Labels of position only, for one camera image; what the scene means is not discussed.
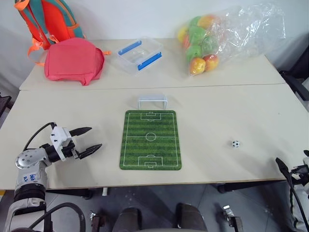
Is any orange and teal backpack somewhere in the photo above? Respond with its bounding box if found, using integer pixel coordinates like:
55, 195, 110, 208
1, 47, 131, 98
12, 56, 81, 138
14, 0, 85, 67

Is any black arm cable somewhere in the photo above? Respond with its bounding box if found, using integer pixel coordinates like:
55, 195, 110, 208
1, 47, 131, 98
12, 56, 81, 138
28, 202, 86, 232
288, 178, 309, 229

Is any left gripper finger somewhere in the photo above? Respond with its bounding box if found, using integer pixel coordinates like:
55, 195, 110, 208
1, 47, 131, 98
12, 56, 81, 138
77, 143, 103, 160
69, 127, 93, 137

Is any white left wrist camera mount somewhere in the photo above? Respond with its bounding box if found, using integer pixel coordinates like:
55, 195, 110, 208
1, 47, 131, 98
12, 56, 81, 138
50, 126, 72, 162

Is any rusty metal bracket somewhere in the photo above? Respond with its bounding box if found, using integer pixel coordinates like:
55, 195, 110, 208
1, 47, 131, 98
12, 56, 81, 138
89, 210, 107, 232
221, 205, 243, 229

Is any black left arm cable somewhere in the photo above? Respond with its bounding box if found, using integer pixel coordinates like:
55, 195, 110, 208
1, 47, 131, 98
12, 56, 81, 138
28, 202, 86, 232

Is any green toy apple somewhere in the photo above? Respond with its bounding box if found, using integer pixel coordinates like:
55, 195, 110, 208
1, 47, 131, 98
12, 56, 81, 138
188, 15, 202, 28
188, 26, 207, 45
201, 36, 219, 55
185, 44, 203, 61

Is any clear box with blue latches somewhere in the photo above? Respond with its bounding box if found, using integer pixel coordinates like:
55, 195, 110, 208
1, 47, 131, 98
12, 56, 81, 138
110, 36, 164, 77

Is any yellow red toy apple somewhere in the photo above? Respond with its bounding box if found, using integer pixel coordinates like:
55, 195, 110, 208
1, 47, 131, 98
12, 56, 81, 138
197, 14, 217, 29
203, 54, 220, 73
189, 57, 207, 75

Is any small white toy goal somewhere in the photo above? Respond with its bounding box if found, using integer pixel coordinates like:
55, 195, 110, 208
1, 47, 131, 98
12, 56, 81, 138
137, 94, 168, 110

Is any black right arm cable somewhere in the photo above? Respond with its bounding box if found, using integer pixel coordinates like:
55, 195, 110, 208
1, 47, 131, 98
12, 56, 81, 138
288, 178, 309, 229

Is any dark object at table side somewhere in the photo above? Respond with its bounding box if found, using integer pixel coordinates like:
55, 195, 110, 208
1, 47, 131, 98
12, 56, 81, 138
0, 95, 12, 118

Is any clear plastic bag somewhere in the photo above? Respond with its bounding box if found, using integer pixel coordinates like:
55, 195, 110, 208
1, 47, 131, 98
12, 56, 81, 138
177, 4, 287, 78

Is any pink fabric bag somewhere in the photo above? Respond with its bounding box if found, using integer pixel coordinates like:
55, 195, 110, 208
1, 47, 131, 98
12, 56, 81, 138
44, 37, 106, 87

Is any black table base bar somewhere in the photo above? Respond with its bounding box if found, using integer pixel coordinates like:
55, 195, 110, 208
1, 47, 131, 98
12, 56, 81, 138
47, 188, 95, 200
217, 180, 290, 194

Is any yellow toy fruit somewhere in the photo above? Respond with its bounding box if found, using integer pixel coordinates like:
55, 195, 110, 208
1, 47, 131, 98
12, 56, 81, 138
177, 26, 189, 44

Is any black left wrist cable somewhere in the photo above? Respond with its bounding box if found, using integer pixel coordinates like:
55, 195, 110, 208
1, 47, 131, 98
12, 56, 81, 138
23, 122, 58, 152

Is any dark grey rounded cover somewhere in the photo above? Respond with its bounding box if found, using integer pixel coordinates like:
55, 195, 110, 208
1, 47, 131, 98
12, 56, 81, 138
175, 203, 208, 232
118, 207, 143, 232

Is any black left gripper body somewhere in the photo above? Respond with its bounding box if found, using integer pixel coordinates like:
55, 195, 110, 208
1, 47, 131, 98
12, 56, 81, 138
61, 136, 82, 160

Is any green soccer field mat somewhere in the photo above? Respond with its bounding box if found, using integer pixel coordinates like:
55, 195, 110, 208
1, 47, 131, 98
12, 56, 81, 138
119, 110, 182, 171

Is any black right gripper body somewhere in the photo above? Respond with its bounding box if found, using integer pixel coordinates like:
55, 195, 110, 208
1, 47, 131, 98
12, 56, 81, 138
291, 165, 309, 186

